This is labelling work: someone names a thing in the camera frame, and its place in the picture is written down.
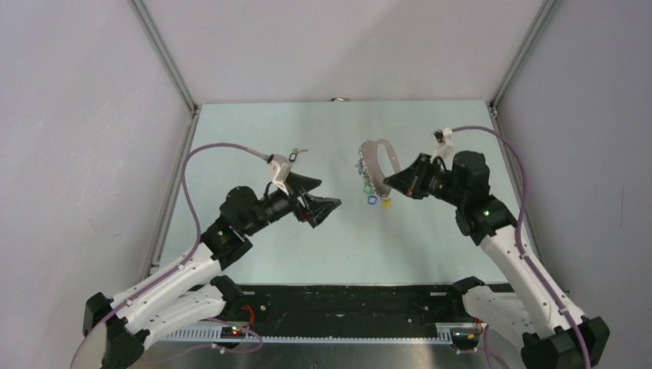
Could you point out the aluminium frame post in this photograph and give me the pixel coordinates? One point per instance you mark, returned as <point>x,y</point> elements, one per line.
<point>150,28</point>
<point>532,36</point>

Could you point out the controller board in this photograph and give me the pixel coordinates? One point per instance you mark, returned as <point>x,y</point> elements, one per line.
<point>232,333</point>
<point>465,336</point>

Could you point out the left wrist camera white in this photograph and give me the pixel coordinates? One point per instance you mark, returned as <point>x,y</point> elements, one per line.
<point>278,169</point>

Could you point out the right controller board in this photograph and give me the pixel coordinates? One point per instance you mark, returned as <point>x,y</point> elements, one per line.
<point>465,336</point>

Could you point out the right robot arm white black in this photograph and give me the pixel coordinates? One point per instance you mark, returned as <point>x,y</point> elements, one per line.
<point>541,321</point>

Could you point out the left controller board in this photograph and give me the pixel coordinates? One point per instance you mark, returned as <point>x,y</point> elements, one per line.
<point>232,333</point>

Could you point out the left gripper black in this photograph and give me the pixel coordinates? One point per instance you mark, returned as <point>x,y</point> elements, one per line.
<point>318,207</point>

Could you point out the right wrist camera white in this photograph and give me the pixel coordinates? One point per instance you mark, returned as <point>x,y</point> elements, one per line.
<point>445,145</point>

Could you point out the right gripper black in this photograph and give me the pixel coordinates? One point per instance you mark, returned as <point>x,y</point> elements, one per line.
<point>409,181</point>

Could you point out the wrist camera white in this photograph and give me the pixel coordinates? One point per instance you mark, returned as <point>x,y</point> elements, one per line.
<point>278,169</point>
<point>445,145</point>

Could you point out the right aluminium frame post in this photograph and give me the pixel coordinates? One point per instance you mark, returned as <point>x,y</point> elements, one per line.
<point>532,36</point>

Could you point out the left aluminium frame post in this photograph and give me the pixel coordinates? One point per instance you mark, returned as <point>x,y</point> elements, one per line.
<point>150,28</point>

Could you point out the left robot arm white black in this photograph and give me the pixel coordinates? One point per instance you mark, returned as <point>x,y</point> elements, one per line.
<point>194,287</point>

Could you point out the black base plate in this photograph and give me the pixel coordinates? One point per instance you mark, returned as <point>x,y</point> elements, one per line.
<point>348,311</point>

